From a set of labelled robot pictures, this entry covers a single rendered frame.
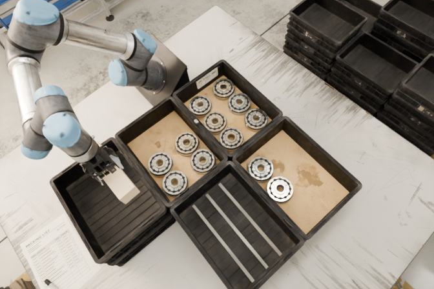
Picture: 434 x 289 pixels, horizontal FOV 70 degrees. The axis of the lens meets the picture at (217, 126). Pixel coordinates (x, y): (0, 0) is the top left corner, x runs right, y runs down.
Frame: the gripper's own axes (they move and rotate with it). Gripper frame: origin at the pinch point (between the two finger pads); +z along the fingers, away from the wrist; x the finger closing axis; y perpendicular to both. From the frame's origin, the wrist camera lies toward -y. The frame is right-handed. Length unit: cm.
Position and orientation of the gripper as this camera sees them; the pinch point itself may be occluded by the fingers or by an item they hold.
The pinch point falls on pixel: (108, 169)
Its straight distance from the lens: 111.8
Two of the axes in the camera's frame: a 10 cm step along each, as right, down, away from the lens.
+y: 6.8, 6.3, -3.7
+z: 0.6, 4.5, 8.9
